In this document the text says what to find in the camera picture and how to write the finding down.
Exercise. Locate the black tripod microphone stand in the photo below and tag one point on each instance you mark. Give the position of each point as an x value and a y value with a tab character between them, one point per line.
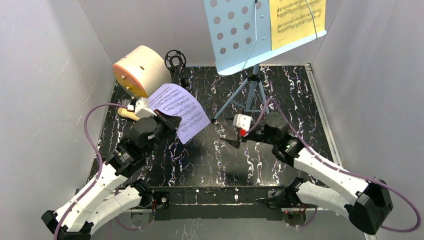
175	61

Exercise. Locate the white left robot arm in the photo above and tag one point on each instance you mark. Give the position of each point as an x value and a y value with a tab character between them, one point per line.
90	208

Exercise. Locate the blue music stand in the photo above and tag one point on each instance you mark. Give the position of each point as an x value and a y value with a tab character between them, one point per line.
240	33

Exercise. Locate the white and orange drum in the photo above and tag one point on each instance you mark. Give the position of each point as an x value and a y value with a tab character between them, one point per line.
141	72

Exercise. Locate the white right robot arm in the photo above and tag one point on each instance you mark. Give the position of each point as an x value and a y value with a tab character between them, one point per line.
364	202

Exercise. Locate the aluminium frame rail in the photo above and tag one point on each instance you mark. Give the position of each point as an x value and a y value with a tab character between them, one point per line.
171	203

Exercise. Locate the yellow sheet music page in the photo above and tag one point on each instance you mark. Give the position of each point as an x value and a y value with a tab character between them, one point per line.
294	20

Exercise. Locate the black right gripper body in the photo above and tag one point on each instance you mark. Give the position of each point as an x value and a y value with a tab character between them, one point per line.
241	136

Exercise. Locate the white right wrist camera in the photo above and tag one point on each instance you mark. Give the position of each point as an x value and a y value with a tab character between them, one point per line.
242	121

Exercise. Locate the beige microphone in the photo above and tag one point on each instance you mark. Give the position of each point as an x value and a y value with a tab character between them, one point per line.
128	113

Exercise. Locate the lavender sheet music page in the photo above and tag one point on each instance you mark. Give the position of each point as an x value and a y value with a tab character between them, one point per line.
174	100

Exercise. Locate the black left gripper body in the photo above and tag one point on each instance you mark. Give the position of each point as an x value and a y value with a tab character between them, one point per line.
162	120

